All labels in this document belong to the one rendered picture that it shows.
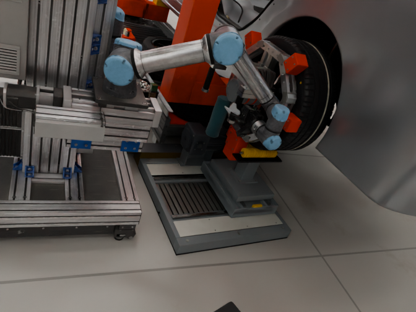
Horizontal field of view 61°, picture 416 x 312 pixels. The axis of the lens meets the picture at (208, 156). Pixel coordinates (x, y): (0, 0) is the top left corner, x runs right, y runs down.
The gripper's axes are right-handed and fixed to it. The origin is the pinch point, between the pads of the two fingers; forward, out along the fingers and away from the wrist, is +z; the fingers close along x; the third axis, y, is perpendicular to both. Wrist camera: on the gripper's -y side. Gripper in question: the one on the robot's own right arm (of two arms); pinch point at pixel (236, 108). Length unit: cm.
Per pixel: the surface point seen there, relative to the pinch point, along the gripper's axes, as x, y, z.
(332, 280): -75, -82, -60
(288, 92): -20.7, 15.5, -7.9
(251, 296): -13, -83, -57
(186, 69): 2, -7, 60
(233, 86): -6.1, 3.8, 17.5
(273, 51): -20.4, 27.9, 15.0
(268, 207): -50, -66, -8
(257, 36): -24, 28, 38
